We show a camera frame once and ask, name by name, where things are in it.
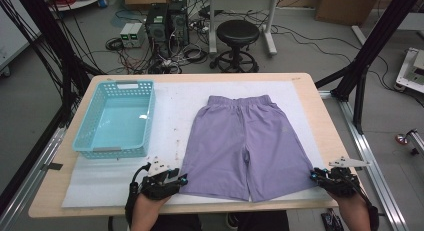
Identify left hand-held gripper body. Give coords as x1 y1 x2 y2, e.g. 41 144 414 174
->
139 156 181 201

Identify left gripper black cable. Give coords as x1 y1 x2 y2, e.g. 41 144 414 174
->
124 162 152 227

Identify black tape strip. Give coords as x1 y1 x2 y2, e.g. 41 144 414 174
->
40 162 64 172

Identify white desk frame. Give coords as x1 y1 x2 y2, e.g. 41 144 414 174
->
199 0 308 57

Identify long black floor cable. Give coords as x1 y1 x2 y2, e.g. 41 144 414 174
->
271 22 424 109

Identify white panel cart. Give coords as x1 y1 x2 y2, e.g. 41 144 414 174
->
0 0 42 79

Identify black frame post with cables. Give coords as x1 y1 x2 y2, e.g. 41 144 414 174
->
13 0 104 125

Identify person's right hand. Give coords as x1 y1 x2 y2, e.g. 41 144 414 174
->
334 191 372 224

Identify purple shorts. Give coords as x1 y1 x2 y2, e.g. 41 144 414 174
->
178 94 318 204

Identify white power supply unit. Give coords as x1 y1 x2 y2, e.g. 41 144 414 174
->
119 22 134 49
129 22 145 48

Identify dark device on floor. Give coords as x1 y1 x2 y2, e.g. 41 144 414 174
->
320 209 344 231

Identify light blue plastic basket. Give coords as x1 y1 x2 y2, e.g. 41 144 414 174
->
72 79 157 160

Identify metal stand with red wheel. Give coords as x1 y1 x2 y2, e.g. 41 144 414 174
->
394 129 424 156

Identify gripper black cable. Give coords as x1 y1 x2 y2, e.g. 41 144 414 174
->
351 179 381 231
124 162 152 227

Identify black round stool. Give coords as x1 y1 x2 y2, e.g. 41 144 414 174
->
209 19 261 74

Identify white foam mat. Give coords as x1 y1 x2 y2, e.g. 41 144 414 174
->
61 80 333 209

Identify tangle of floor cables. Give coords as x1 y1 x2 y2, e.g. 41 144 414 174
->
104 4 214 75

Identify black computer tower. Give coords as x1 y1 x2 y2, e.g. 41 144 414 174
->
145 3 169 44
167 0 190 47

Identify large cardboard box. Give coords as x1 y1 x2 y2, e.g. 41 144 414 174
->
314 0 384 27

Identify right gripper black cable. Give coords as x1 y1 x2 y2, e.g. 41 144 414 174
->
351 179 381 231

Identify person's left hand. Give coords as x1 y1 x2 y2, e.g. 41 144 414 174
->
131 193 173 224

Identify white metal device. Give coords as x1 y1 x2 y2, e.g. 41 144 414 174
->
394 47 424 94

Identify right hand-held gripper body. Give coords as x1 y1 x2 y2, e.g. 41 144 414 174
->
320 156 371 198

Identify aluminium rail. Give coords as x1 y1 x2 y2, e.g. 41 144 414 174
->
0 125 68 231
318 90 411 231

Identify round white table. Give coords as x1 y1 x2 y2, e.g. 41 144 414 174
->
46 0 109 12

